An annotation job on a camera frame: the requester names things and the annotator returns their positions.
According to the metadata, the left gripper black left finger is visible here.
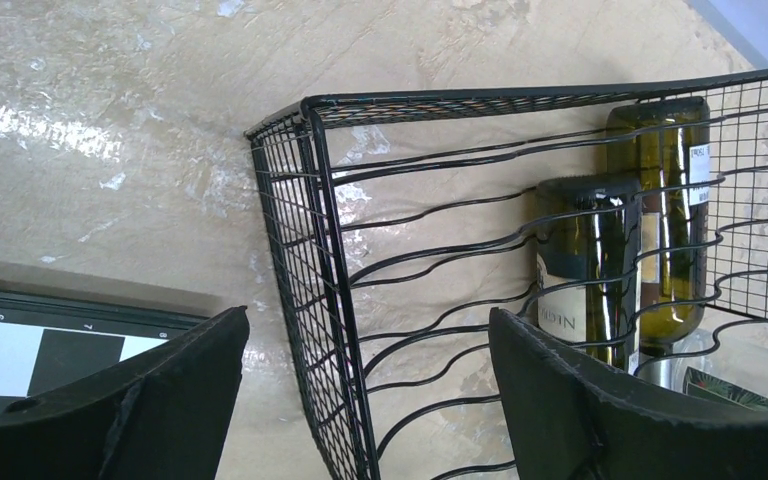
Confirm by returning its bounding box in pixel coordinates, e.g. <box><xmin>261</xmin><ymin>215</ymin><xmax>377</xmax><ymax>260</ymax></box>
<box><xmin>0</xmin><ymin>306</ymin><xmax>250</xmax><ymax>479</ymax></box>

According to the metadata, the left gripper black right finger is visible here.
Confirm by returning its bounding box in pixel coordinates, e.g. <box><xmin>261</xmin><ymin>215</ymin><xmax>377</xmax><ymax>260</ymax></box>
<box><xmin>488</xmin><ymin>308</ymin><xmax>768</xmax><ymax>479</ymax></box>

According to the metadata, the dark wine bottle Negroamaro label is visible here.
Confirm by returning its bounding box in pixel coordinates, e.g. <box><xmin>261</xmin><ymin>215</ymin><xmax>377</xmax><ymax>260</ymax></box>
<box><xmin>536</xmin><ymin>174</ymin><xmax>642</xmax><ymax>372</ymax></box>

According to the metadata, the olive wine bottle brown label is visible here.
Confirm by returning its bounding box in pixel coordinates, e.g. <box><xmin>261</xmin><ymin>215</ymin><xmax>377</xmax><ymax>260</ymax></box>
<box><xmin>606</xmin><ymin>96</ymin><xmax>710</xmax><ymax>357</ymax></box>

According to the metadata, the black white chessboard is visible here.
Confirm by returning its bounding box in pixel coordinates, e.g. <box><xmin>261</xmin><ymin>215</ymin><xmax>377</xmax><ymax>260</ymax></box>
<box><xmin>0</xmin><ymin>290</ymin><xmax>203</xmax><ymax>413</ymax></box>

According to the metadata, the black wire wine rack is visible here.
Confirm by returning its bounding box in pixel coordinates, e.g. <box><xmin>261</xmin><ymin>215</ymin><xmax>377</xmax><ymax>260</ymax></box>
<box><xmin>246</xmin><ymin>70</ymin><xmax>768</xmax><ymax>479</ymax></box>

